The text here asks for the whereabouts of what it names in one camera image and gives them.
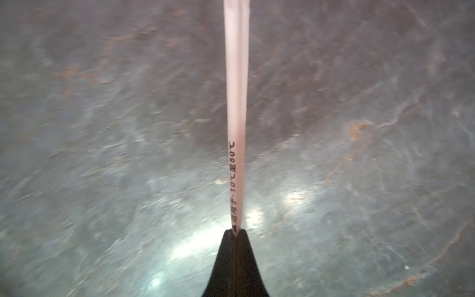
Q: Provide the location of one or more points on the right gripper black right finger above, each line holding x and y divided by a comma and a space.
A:
248, 280

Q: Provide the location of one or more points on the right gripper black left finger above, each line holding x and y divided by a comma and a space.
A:
222, 279

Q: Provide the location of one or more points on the straw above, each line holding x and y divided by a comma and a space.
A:
237, 21

